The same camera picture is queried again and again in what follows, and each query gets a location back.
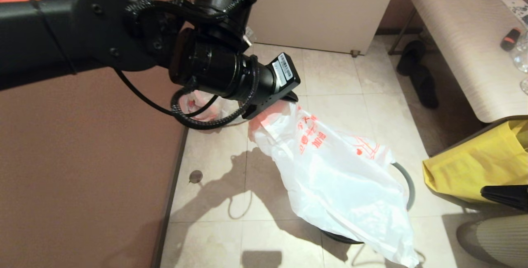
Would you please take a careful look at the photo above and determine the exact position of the white red-printed trash bag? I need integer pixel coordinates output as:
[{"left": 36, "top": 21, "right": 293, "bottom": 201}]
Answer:
[
  {"left": 179, "top": 90, "right": 248, "bottom": 123},
  {"left": 247, "top": 101, "right": 419, "bottom": 268}
]

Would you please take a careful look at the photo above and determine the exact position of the black round trash bin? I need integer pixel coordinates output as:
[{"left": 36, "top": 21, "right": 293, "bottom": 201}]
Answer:
[{"left": 322, "top": 229, "right": 364, "bottom": 244}]

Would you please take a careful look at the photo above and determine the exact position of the white door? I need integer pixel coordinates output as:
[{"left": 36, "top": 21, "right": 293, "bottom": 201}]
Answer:
[{"left": 191, "top": 0, "right": 403, "bottom": 56}]

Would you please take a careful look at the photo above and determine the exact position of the grey bin ring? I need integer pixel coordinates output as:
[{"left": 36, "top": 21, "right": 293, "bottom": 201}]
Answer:
[{"left": 390, "top": 162, "right": 415, "bottom": 212}]

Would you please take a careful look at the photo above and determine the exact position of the white leaflet with blue print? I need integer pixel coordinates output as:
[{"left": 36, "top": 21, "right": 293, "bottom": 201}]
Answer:
[{"left": 501, "top": 0, "right": 528, "bottom": 26}]

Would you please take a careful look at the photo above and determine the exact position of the grey skirting board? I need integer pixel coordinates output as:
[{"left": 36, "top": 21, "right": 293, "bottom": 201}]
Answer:
[{"left": 151, "top": 126, "right": 189, "bottom": 268}]

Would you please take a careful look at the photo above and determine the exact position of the black marker with red band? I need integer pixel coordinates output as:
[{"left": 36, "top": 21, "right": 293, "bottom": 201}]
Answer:
[{"left": 500, "top": 28, "right": 521, "bottom": 52}]

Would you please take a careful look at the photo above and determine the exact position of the light woodgrain desk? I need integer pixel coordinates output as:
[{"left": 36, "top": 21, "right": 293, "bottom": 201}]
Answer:
[{"left": 387, "top": 0, "right": 528, "bottom": 123}]

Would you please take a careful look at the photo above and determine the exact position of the yellow fabric bag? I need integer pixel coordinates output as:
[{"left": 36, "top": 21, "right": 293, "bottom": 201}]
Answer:
[{"left": 422, "top": 120, "right": 528, "bottom": 206}]

